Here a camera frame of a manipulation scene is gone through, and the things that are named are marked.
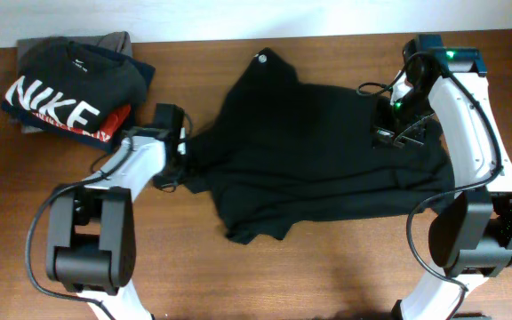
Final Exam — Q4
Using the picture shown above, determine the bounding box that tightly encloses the black t-shirt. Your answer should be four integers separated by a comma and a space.
184, 48, 454, 244

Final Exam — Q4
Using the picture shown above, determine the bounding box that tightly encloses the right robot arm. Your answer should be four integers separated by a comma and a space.
372, 34, 512, 319

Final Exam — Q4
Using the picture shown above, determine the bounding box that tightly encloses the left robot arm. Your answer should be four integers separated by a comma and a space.
41, 125, 188, 319

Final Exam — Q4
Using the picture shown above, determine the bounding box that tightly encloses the red folded shirt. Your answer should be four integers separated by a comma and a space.
34, 105, 132, 142

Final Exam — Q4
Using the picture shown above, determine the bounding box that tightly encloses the navy folded shirt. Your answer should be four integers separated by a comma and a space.
1, 37, 155, 151

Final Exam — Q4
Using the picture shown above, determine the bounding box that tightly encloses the black Nike folded shirt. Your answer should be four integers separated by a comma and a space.
4, 36, 148, 134

